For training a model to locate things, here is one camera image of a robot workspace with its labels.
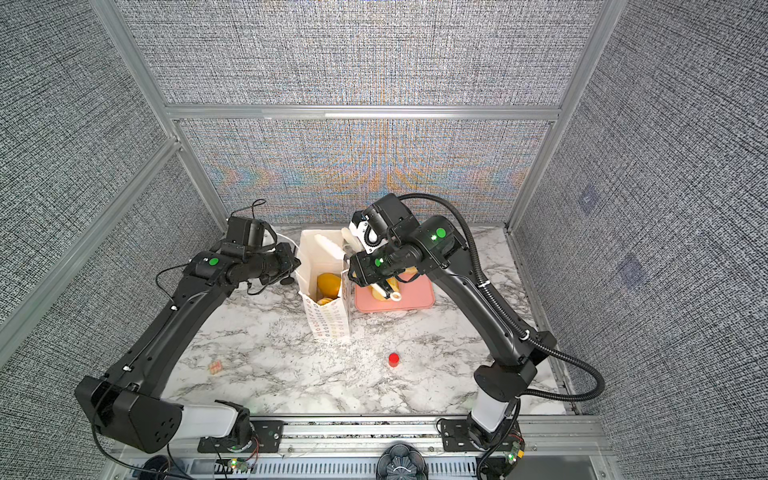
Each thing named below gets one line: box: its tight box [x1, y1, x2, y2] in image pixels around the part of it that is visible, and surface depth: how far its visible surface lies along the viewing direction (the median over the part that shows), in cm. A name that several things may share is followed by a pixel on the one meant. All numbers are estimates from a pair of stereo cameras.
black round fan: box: [376, 443, 429, 480], surface depth 69 cm
